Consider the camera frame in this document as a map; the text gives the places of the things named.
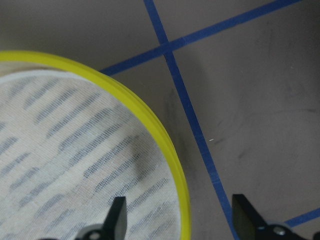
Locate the yellow steamer basket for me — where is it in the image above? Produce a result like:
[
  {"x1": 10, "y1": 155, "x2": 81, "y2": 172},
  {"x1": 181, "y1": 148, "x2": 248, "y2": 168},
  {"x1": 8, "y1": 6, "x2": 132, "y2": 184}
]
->
[{"x1": 0, "y1": 51, "x2": 192, "y2": 240}]

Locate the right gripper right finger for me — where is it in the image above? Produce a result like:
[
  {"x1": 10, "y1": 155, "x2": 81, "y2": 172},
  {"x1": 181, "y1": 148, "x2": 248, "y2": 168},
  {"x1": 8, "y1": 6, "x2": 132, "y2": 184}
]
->
[{"x1": 232, "y1": 194, "x2": 320, "y2": 240}]

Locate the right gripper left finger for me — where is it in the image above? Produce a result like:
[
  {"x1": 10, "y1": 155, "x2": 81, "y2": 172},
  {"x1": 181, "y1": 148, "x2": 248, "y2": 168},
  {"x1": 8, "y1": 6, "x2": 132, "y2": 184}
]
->
[{"x1": 75, "y1": 196, "x2": 127, "y2": 240}]

